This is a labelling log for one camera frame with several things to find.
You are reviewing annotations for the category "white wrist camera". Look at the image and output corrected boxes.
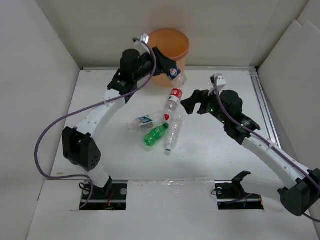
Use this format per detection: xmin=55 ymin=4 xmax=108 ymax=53
xmin=132 ymin=33 xmax=149 ymax=50
xmin=210 ymin=73 xmax=227 ymax=92

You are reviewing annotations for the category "pepsi label clear bottle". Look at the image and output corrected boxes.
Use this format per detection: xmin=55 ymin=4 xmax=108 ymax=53
xmin=166 ymin=65 xmax=187 ymax=88

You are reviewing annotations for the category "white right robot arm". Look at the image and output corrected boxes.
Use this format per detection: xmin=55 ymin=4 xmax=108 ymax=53
xmin=181 ymin=90 xmax=320 ymax=217

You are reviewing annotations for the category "clear crushed blue-cap bottle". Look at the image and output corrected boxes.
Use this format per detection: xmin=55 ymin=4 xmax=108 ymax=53
xmin=165 ymin=113 xmax=185 ymax=153

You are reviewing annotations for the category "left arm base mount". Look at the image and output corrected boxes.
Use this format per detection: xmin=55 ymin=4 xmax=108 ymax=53
xmin=79 ymin=179 xmax=128 ymax=211

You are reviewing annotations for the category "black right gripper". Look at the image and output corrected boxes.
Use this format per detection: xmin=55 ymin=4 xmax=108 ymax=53
xmin=180 ymin=86 xmax=229 ymax=125

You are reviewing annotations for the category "red label clear bottle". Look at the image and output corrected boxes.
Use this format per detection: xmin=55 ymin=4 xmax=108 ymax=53
xmin=163 ymin=88 xmax=183 ymax=121

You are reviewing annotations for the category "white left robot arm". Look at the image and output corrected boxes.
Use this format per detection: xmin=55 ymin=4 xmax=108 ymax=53
xmin=62 ymin=47 xmax=177 ymax=199

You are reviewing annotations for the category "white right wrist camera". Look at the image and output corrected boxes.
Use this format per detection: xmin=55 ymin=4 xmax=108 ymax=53
xmin=210 ymin=73 xmax=227 ymax=92

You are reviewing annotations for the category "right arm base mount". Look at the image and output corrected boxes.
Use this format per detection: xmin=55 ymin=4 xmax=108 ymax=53
xmin=210 ymin=171 xmax=264 ymax=210

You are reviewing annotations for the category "aluminium frame rail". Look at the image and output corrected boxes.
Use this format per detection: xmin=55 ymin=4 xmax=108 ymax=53
xmin=97 ymin=68 xmax=284 ymax=196

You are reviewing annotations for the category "orange plastic bin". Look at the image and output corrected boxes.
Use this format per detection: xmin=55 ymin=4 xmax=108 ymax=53
xmin=148 ymin=28 xmax=190 ymax=73

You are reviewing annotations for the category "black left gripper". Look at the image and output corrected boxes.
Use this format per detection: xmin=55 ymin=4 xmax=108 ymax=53
xmin=132 ymin=47 xmax=175 ymax=82

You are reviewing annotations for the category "green plastic bottle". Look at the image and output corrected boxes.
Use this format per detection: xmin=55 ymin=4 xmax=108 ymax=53
xmin=143 ymin=123 xmax=169 ymax=147

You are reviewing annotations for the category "blue white label bottle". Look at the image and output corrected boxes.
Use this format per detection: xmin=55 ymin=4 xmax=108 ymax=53
xmin=128 ymin=111 xmax=165 ymax=132

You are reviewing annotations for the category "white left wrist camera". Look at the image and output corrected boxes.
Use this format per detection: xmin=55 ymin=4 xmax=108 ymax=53
xmin=132 ymin=33 xmax=149 ymax=50

